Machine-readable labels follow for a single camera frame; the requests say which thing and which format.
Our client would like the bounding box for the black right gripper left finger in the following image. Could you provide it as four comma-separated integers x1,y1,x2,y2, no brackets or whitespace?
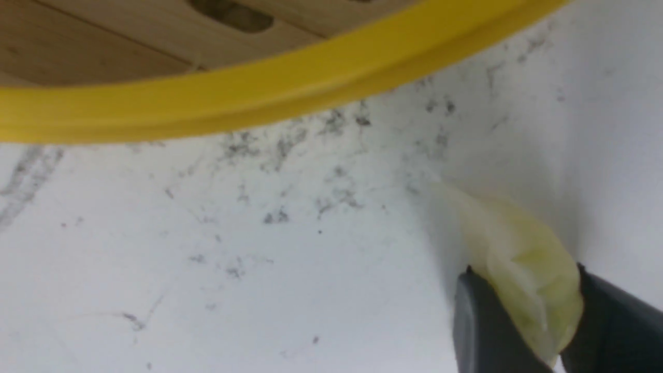
453,267,553,372

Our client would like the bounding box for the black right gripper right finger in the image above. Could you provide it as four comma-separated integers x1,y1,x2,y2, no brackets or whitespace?
561,265,662,372

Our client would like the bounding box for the pale green dumpling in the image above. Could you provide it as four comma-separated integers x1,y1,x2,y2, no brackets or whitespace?
431,181,584,368

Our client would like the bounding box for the bamboo steamer tray yellow rim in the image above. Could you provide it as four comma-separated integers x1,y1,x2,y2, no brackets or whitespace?
1,1,564,144

